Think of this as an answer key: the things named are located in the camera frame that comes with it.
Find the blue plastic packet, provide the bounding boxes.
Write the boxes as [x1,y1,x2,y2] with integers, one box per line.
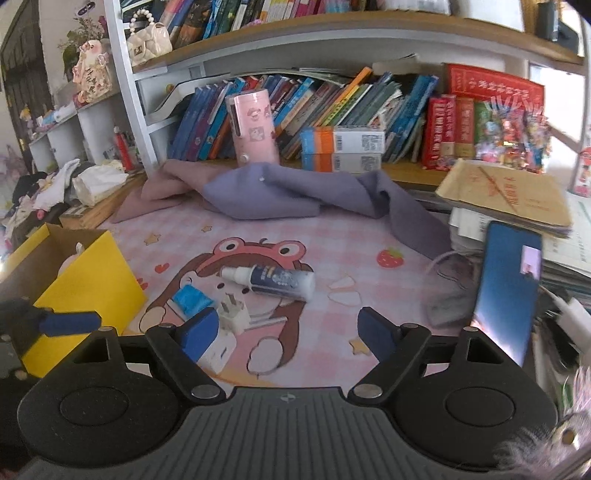
[167,284,214,321]

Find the white power plug adapter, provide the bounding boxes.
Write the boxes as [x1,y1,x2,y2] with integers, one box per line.
[197,293,250,374]

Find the blue spray bottle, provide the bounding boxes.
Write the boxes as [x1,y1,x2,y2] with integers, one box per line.
[221,265,315,302]

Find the pink plush pig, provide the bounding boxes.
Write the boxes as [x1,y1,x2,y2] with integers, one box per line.
[58,242,85,276]

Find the yellow cardboard box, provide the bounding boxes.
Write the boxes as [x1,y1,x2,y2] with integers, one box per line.
[0,222,150,378]

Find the pink checkered tablecloth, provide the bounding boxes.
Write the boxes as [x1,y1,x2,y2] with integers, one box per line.
[106,201,481,389]

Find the black smartphone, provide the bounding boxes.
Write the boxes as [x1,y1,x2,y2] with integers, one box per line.
[471,221,543,365]

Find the pile of clothes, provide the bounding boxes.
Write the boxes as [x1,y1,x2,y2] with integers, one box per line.
[1,160,94,251]

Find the white tissue pack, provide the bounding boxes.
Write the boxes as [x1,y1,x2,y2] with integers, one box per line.
[72,160,128,207]

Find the purple cloth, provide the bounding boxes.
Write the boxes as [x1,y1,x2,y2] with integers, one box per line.
[110,160,452,259]

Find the brown paper envelope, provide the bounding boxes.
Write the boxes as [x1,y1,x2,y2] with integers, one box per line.
[436,160,573,238]

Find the orange white boxes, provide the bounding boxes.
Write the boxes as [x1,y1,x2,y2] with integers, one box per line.
[300,126,386,175]

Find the red thick dictionary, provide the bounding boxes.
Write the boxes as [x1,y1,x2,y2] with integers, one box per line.
[420,62,546,171]

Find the white quilted handbag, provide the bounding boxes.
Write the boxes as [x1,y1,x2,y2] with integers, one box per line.
[127,8,172,67]

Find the white charging cable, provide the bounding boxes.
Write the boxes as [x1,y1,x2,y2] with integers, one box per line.
[424,250,482,278]

